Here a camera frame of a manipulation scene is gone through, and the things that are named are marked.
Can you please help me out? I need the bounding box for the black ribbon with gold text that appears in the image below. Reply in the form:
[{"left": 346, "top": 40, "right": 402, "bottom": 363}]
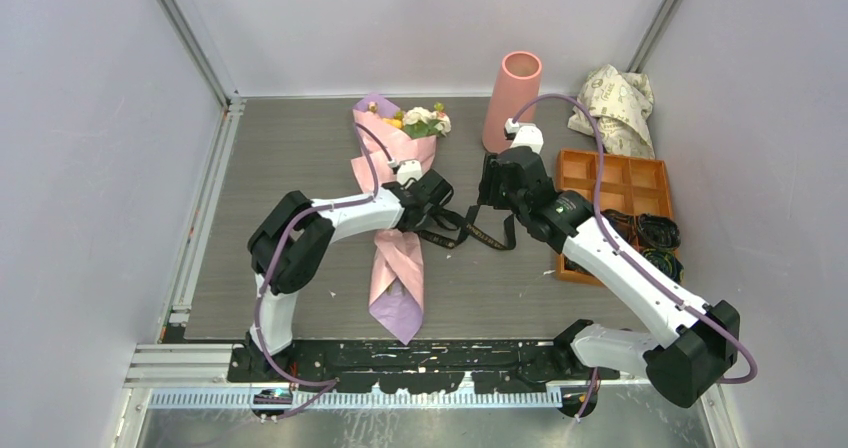
[{"left": 416, "top": 205, "right": 517, "bottom": 251}]

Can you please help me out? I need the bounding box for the pink flower bouquet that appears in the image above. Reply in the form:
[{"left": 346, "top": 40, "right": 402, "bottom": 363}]
[{"left": 353, "top": 93, "right": 437, "bottom": 345}]

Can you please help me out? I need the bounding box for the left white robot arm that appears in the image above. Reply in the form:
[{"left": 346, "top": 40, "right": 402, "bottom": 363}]
[{"left": 247, "top": 171, "right": 453, "bottom": 381}]

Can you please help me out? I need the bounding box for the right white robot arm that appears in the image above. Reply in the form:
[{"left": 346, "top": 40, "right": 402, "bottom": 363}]
[{"left": 478, "top": 146, "right": 742, "bottom": 408}]

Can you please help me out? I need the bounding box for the pink cylindrical vase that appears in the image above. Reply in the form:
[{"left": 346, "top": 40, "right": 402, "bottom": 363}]
[{"left": 482, "top": 51, "right": 542, "bottom": 153}]

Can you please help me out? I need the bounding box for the dark rolled ribbon in tray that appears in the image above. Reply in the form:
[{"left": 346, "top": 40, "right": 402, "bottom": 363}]
[{"left": 602, "top": 209, "right": 635, "bottom": 238}]

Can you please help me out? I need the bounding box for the orange compartment tray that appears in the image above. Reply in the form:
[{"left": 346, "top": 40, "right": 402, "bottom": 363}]
[{"left": 555, "top": 149, "right": 673, "bottom": 253}]

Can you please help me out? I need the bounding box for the crumpled printed paper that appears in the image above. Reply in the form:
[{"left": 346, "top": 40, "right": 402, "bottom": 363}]
[{"left": 567, "top": 64, "right": 655, "bottom": 159}]

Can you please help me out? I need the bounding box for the black rolled ribbon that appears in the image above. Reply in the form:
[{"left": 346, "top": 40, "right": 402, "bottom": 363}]
[{"left": 635, "top": 213, "right": 681, "bottom": 251}]

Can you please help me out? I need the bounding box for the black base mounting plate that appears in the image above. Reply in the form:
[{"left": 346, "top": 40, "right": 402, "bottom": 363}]
[{"left": 226, "top": 340, "right": 620, "bottom": 416}]

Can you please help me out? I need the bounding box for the dark green rolled ribbon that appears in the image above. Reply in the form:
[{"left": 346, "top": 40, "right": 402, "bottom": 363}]
[{"left": 640, "top": 248, "right": 684, "bottom": 283}]

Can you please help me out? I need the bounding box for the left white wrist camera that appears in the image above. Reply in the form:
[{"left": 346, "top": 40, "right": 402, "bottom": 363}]
[{"left": 388, "top": 159, "right": 424, "bottom": 186}]

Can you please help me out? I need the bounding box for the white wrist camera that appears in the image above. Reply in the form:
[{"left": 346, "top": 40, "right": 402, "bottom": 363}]
[
  {"left": 504, "top": 118, "right": 544, "bottom": 154},
  {"left": 388, "top": 159, "right": 424, "bottom": 186}
]

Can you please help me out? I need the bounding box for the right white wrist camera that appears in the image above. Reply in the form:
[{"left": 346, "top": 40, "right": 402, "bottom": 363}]
[{"left": 504, "top": 118, "right": 544, "bottom": 154}]

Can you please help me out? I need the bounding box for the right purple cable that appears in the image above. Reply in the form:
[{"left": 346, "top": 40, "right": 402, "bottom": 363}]
[{"left": 508, "top": 93, "right": 759, "bottom": 422}]

